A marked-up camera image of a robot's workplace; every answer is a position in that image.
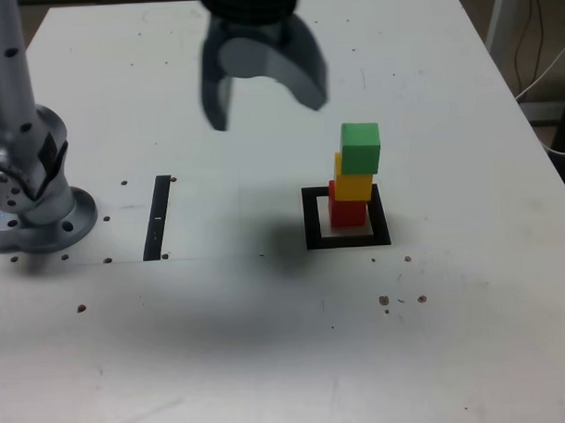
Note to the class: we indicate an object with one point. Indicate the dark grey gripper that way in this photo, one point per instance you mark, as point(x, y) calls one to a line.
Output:
point(257, 32)

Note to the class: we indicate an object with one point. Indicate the green cube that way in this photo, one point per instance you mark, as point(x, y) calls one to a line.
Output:
point(360, 148)

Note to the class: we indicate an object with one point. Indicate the yellow cube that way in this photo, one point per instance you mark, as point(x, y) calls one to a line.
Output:
point(351, 188)

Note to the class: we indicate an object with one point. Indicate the red cube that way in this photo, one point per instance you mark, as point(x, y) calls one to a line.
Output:
point(347, 214)

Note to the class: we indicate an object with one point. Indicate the black tape square outline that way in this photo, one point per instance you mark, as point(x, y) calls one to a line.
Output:
point(310, 220)

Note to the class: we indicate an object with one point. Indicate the black tape strip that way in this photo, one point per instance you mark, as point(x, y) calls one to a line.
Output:
point(154, 202)

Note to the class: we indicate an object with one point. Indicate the white frame leg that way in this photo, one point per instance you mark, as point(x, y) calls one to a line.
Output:
point(496, 18)

